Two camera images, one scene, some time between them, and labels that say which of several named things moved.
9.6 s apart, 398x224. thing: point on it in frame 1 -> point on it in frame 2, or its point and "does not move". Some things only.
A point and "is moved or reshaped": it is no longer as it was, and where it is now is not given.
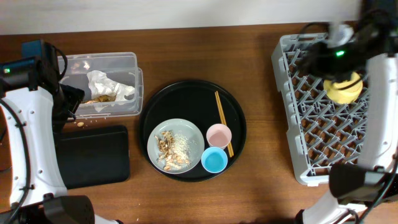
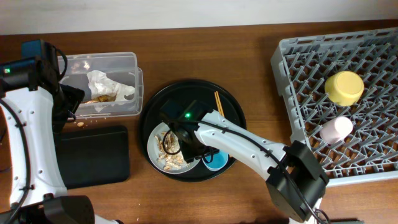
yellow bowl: x=343 y=92 does not move
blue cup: x=214 y=160 does not move
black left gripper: x=76 y=96 does not move
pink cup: x=219 y=135 is moved or reshaped
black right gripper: x=313 y=55 -> x=188 y=154
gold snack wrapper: x=102 y=98 does not move
